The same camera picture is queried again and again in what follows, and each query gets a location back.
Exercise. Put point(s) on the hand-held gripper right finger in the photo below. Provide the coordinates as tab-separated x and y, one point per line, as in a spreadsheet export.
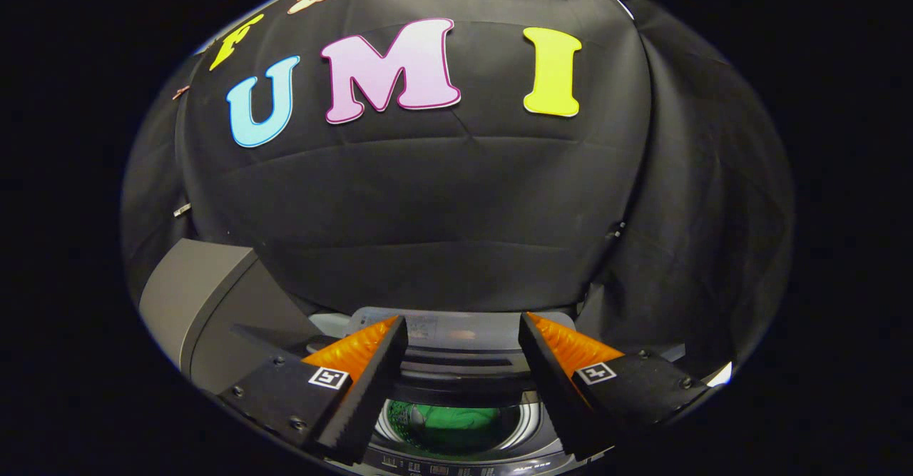
549	390

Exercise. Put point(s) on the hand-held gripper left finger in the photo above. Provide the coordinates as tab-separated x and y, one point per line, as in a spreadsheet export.
378	390

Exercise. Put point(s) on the green polo shirt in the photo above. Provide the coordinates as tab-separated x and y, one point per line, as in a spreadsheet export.
456	419

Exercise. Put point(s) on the grey washing machine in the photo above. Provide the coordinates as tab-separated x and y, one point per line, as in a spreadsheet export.
463	383

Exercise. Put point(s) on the black backdrop cloth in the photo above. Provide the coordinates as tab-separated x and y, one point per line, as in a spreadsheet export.
428	198

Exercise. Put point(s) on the grey box cabinet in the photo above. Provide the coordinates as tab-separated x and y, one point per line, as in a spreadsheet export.
192	283

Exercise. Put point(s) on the silver clip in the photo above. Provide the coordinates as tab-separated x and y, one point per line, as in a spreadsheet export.
182	210

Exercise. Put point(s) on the pink clip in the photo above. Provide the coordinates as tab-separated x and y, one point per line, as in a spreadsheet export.
181	92

